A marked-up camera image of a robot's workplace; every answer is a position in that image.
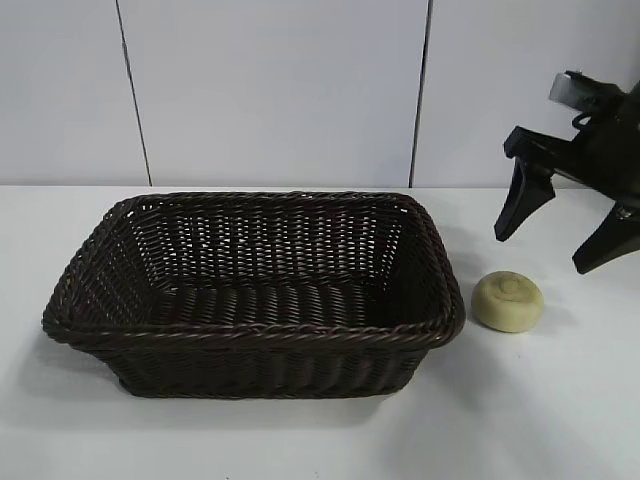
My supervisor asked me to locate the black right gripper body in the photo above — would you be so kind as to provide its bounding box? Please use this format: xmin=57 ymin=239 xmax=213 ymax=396
xmin=502 ymin=79 xmax=640 ymax=210

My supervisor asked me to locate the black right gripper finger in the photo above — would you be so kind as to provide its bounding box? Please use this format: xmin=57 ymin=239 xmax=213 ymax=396
xmin=493 ymin=158 xmax=557 ymax=242
xmin=572 ymin=202 xmax=640 ymax=275

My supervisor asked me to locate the pale yellow round pastry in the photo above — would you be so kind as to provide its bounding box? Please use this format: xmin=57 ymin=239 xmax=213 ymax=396
xmin=471 ymin=270 xmax=545 ymax=332

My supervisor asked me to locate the dark brown wicker basket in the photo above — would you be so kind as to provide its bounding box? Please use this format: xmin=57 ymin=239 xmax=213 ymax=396
xmin=42 ymin=189 xmax=467 ymax=401

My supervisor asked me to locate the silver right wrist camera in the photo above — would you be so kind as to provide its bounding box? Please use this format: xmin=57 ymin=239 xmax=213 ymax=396
xmin=548 ymin=70 xmax=626 ymax=116

